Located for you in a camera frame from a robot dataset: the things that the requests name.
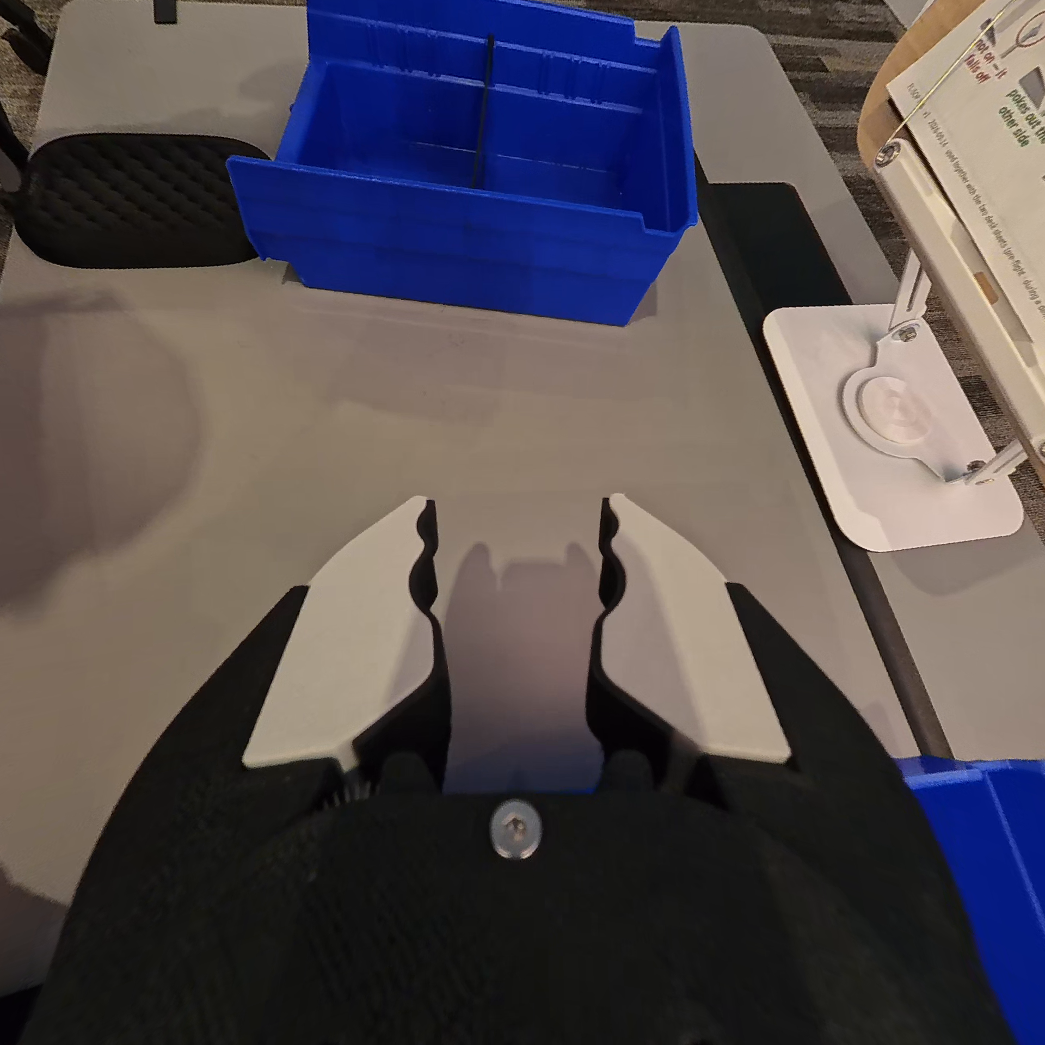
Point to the black chair base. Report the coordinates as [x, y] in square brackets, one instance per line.
[24, 41]

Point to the blue divided parts bin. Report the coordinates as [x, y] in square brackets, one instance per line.
[457, 237]

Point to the wooden sign board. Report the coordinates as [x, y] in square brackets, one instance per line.
[873, 122]

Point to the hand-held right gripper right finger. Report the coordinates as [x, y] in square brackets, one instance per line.
[694, 653]

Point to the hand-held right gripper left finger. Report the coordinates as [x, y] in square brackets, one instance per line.
[351, 653]

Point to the dark bin divider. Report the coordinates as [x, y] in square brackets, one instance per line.
[484, 122]

